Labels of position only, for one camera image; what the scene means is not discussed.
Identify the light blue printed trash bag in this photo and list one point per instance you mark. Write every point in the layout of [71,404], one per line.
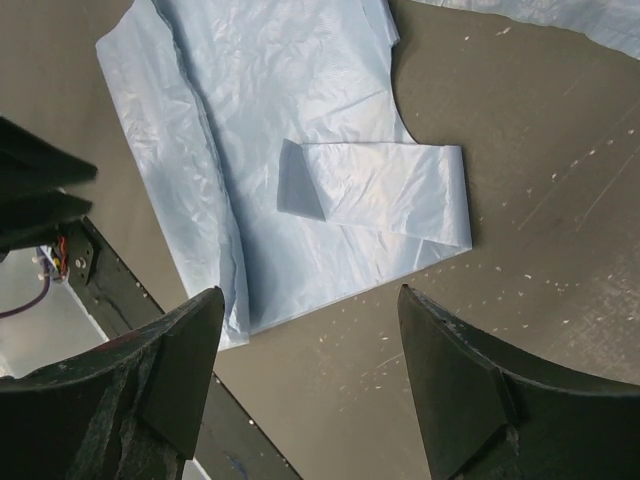
[613,24]

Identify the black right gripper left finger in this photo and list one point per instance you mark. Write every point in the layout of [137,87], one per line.
[54,421]

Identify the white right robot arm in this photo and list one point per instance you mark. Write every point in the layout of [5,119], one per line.
[34,207]

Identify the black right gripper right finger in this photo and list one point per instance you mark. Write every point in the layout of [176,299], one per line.
[489,410]

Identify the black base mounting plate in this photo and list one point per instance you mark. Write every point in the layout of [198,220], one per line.
[178,410]

